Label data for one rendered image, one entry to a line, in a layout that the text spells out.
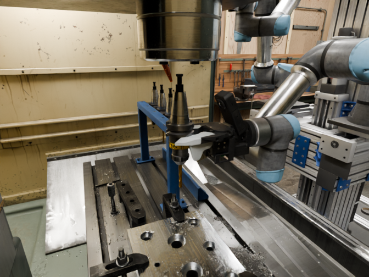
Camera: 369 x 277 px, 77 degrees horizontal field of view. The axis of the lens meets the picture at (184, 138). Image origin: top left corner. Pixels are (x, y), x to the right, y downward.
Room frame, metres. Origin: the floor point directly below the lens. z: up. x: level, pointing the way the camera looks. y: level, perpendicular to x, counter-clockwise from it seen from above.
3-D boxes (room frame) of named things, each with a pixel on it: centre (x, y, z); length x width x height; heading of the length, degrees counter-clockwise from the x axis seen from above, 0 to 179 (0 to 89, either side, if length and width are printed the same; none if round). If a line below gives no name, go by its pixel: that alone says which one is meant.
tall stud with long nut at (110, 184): (0.71, 0.26, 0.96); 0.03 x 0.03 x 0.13
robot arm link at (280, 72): (1.46, -0.62, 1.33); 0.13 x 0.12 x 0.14; 59
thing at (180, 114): (0.49, 0.01, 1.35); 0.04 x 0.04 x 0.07
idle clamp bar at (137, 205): (0.72, 0.20, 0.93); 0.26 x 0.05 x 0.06; 28
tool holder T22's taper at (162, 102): (1.02, 0.10, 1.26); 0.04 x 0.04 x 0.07
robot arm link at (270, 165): (0.62, -0.24, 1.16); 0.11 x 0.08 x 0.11; 24
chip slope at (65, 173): (1.09, 0.26, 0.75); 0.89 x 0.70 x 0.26; 113
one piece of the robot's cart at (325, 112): (1.27, -0.80, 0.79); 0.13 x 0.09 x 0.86; 24
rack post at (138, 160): (1.15, 0.22, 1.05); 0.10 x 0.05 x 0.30; 113
